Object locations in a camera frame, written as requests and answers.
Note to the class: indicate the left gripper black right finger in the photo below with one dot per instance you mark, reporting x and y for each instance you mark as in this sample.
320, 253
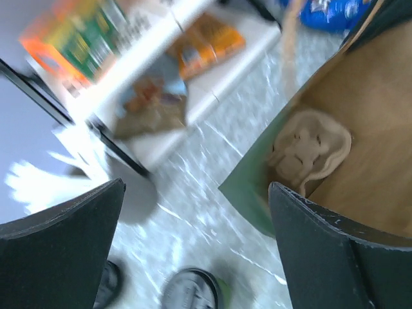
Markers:
331, 261

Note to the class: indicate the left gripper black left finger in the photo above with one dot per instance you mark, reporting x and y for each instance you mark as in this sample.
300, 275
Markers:
55, 258

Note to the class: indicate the brown two-cup carrier tray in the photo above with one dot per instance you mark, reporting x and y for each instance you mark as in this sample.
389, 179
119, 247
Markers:
309, 147

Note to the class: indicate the green paper gift bag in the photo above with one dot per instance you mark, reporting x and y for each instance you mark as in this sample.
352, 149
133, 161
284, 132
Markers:
366, 86

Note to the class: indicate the black plastic cup lid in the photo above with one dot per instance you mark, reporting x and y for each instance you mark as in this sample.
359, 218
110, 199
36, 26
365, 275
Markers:
192, 288

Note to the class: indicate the green paper coffee cup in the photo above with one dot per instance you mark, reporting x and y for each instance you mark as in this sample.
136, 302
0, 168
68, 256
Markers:
224, 294

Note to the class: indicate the brown snack packet under shelf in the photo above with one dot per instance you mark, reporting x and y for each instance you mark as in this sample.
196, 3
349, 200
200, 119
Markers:
151, 105

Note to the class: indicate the cream checkered two-tier shelf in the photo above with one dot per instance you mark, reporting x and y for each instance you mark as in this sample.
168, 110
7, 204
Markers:
141, 74

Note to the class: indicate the orange yellow crayon box left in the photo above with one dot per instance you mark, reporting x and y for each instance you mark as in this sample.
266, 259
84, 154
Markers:
77, 39

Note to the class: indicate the blue Doritos chip bag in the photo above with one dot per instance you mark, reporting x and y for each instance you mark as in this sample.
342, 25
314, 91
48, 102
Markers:
335, 16

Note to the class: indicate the orange snack packet lower shelf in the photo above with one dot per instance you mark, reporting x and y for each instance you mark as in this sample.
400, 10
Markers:
208, 42

